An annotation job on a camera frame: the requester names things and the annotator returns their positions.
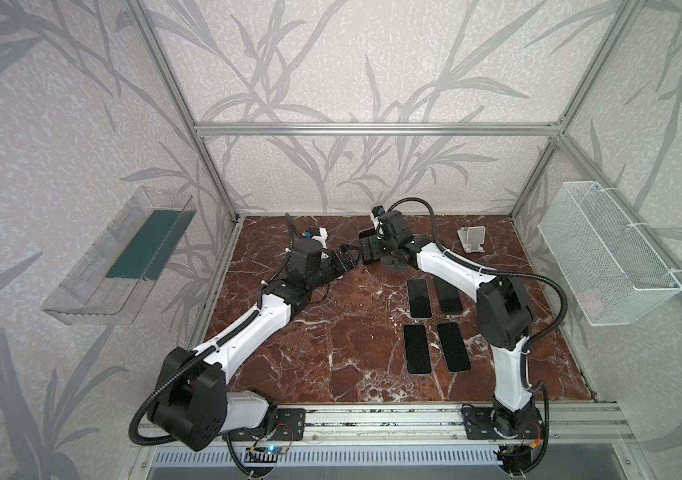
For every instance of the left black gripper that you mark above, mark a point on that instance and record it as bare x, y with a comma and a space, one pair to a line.
341, 260

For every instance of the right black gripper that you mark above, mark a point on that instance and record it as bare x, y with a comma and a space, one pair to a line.
374, 245

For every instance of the black phone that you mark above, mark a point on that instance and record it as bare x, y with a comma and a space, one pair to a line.
419, 299
453, 348
448, 297
370, 246

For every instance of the white phone stand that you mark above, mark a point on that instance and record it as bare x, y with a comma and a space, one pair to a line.
472, 238

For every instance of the white framed phone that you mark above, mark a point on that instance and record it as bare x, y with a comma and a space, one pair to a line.
417, 353

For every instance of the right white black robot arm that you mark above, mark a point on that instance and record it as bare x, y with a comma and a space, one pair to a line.
503, 311

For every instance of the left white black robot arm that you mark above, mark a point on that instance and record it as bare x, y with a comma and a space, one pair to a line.
191, 403

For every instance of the back right grey round stand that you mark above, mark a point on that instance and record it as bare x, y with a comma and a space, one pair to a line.
395, 262

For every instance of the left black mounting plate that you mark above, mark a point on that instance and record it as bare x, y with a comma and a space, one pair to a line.
284, 424

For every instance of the black mounting plate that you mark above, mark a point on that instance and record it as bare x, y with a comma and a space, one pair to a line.
482, 423
284, 424

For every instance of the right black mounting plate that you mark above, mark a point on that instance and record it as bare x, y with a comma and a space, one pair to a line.
482, 423

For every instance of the green circuit board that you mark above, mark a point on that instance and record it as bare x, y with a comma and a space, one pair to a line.
264, 452

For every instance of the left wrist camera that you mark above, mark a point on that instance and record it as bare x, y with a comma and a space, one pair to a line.
318, 234

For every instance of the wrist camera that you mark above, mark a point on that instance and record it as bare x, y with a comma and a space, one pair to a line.
376, 212
318, 234

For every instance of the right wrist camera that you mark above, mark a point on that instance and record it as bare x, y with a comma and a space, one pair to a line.
376, 212

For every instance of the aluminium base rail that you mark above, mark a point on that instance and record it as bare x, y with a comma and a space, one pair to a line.
441, 423

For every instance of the white wire mesh basket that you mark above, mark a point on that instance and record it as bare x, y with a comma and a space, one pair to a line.
615, 274

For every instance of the clear plastic wall bin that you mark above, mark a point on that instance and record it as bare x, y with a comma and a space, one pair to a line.
111, 282

